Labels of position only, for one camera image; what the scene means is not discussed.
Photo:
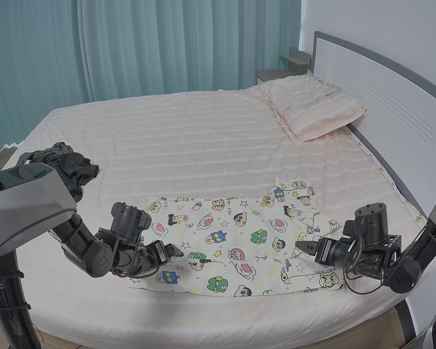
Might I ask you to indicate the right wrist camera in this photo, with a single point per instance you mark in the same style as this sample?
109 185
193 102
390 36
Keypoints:
348 229

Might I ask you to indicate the pile of clothes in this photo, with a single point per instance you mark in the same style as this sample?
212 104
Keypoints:
76 169

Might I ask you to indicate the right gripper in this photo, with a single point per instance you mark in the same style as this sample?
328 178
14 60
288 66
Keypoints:
327 251

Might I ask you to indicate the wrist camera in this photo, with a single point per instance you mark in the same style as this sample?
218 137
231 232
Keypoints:
348 229
145 221

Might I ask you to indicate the grey white bedside table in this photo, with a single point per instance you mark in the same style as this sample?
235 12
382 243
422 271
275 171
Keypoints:
279 75

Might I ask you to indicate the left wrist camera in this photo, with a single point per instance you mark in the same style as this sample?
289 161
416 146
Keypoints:
145 221

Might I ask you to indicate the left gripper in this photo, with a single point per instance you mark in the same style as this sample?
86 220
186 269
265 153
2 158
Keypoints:
159 252

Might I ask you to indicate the cream pillow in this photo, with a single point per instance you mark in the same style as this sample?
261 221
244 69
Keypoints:
312 107

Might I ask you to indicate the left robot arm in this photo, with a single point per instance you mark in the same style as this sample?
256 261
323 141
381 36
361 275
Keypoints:
29 202

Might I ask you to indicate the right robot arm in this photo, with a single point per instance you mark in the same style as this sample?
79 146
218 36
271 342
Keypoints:
370 220

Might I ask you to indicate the bed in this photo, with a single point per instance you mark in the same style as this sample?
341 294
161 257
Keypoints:
203 140

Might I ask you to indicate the white printed pyjama top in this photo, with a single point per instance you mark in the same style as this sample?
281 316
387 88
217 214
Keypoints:
239 238

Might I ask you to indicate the blue-green curtain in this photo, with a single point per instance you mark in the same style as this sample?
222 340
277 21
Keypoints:
189 31
32 49

